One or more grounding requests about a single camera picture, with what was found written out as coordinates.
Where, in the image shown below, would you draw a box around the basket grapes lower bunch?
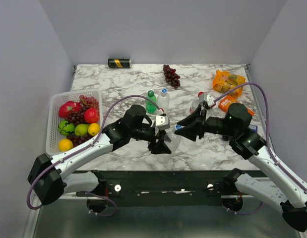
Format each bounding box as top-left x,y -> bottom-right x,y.
66,134 -> 92,147

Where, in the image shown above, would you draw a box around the dark grapes on table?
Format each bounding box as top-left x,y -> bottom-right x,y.
163,64 -> 181,89

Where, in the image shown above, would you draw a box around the blue white bottle cap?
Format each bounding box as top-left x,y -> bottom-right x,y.
175,124 -> 182,131

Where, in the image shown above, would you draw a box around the clear bottle blue cap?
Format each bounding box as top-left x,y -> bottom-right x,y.
157,88 -> 170,114

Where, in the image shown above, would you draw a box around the green watermelon toy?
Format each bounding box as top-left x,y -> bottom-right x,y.
58,120 -> 75,136

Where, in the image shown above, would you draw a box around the orange snack bag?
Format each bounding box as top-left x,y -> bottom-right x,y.
212,70 -> 246,94

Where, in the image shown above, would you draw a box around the clear bottle red cap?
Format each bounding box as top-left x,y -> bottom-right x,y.
189,91 -> 204,114

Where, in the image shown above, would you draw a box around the orange razor package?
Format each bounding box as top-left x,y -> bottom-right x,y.
218,95 -> 240,113

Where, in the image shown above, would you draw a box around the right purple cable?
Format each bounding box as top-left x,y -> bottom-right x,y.
214,82 -> 307,198

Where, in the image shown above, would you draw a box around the black gold battery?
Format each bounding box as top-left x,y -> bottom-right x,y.
108,59 -> 132,68

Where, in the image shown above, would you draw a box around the black mounting rail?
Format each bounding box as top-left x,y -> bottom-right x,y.
75,169 -> 273,208

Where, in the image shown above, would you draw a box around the basket grapes upper bunch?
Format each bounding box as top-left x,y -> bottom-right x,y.
64,95 -> 100,126

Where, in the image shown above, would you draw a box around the white plastic basket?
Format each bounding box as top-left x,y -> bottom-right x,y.
45,89 -> 103,156

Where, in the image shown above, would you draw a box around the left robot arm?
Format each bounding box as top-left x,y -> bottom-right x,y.
28,105 -> 171,205

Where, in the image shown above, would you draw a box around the orange fruit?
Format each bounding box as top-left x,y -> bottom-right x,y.
58,139 -> 74,152

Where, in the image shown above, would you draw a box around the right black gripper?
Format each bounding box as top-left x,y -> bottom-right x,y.
175,103 -> 237,141

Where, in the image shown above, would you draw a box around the yellow lemon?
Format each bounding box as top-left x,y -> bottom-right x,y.
88,123 -> 100,136

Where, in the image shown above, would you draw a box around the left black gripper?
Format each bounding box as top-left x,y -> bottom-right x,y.
130,124 -> 172,155

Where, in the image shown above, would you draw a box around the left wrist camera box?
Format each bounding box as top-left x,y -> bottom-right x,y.
155,116 -> 170,130

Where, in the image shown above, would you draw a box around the green pear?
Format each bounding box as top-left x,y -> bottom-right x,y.
74,123 -> 89,136

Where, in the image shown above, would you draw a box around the purple small box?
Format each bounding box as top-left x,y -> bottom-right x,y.
249,124 -> 258,132

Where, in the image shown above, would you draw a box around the green plastic bottle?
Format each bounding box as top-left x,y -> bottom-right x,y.
145,90 -> 157,114

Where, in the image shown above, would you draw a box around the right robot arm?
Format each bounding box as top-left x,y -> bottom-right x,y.
175,103 -> 307,232

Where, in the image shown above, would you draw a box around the red apple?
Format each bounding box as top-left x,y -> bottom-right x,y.
84,108 -> 100,124

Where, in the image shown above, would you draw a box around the basket grapes bunch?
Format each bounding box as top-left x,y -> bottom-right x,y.
64,95 -> 100,126
66,134 -> 92,147

